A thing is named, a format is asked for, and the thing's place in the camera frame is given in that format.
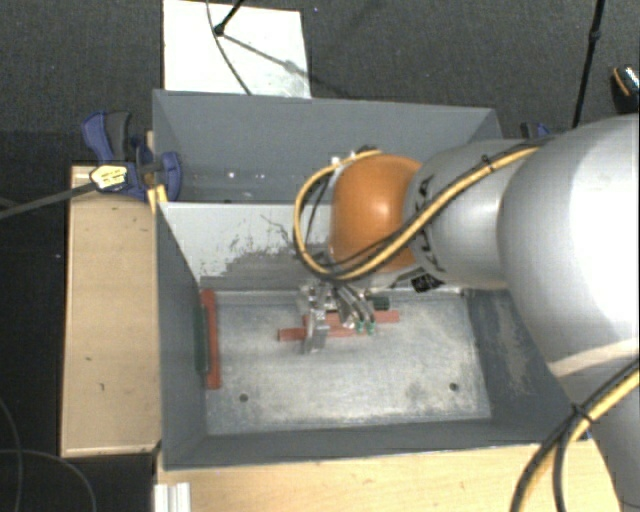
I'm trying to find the red-brown flat block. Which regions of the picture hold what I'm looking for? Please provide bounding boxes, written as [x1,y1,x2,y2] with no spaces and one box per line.
[200,288,223,391]
[277,309,403,343]

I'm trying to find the grey metal bin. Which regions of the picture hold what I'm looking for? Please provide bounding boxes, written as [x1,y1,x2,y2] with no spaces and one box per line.
[151,88,587,471]

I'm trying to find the dark green flat block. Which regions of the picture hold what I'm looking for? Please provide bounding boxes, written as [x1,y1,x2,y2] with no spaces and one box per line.
[193,299,209,376]

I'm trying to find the pale wood board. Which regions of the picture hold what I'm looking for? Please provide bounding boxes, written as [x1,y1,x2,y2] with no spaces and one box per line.
[60,164,164,459]

